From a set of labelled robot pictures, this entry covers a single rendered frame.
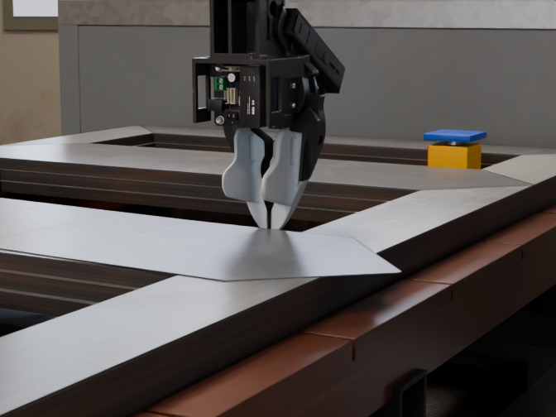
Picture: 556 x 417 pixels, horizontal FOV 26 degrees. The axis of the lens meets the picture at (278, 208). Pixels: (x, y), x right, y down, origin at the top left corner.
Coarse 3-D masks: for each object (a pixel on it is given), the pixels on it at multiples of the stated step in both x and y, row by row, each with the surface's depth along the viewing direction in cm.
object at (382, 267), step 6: (372, 264) 87; (378, 264) 87; (384, 264) 87; (390, 264) 87; (360, 270) 85; (366, 270) 85; (372, 270) 85; (378, 270) 85; (384, 270) 85; (390, 270) 85; (396, 270) 85
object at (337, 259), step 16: (352, 240) 96; (304, 256) 90; (320, 256) 90; (336, 256) 90; (352, 256) 90; (368, 256) 90; (256, 272) 84; (272, 272) 84; (288, 272) 84; (304, 272) 84; (320, 272) 84; (336, 272) 84
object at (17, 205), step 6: (0, 198) 118; (0, 204) 114; (6, 204) 114; (12, 204) 114; (18, 204) 114; (24, 204) 114; (30, 204) 114; (36, 204) 114; (42, 204) 114; (48, 204) 114; (0, 210) 110; (6, 210) 110; (12, 210) 110; (18, 210) 110
